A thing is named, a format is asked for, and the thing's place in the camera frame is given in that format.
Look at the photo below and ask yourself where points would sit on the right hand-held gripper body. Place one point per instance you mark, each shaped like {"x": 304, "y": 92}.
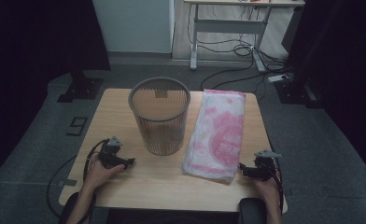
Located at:
{"x": 265, "y": 169}

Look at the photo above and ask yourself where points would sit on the black armrest pad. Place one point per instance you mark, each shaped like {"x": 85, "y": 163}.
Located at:
{"x": 252, "y": 211}

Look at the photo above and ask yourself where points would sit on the white cabinet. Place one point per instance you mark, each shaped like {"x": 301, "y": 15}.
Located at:
{"x": 134, "y": 25}

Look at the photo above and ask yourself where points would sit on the black stand base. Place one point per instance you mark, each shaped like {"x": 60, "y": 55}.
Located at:
{"x": 81, "y": 88}
{"x": 296, "y": 93}

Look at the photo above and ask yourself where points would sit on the pink and white plastic bag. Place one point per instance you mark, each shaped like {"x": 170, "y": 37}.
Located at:
{"x": 218, "y": 137}

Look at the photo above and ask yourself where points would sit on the white desk frame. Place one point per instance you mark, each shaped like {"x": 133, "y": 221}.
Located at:
{"x": 228, "y": 26}

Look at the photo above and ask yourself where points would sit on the person's left hand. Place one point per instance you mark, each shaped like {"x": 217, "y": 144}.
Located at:
{"x": 95, "y": 174}

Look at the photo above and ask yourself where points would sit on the white power strip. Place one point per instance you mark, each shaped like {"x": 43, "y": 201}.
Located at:
{"x": 277, "y": 78}

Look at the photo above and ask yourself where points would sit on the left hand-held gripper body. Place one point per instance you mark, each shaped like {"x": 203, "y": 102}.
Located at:
{"x": 109, "y": 155}

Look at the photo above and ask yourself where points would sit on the person's dark clothing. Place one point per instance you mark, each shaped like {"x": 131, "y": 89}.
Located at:
{"x": 171, "y": 217}

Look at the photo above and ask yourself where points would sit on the person's right hand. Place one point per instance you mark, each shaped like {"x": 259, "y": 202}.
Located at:
{"x": 270, "y": 188}

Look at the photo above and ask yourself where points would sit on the dark curtain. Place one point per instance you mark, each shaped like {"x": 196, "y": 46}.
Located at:
{"x": 343, "y": 62}
{"x": 31, "y": 46}

